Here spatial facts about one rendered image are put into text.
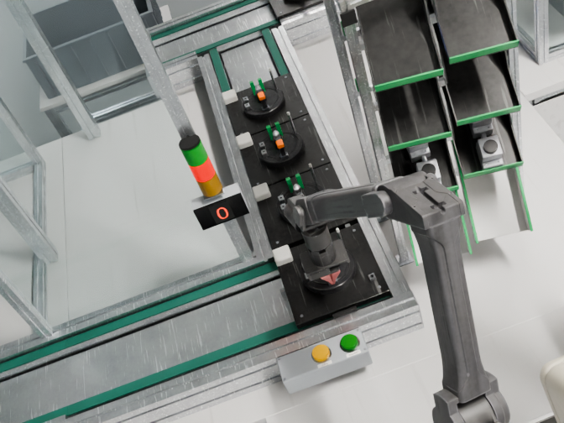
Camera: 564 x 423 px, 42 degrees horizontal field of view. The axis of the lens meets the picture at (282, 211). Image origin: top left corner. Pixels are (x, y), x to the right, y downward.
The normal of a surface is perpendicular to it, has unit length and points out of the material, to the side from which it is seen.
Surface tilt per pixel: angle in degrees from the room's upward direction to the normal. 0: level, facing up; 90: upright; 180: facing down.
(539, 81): 0
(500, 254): 0
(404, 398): 0
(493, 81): 25
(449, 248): 65
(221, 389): 90
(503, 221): 45
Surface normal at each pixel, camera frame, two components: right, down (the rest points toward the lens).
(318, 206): -0.83, 0.26
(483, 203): -0.14, 0.04
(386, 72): -0.21, -0.30
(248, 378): 0.23, 0.66
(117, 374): -0.26, -0.66
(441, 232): 0.40, 0.16
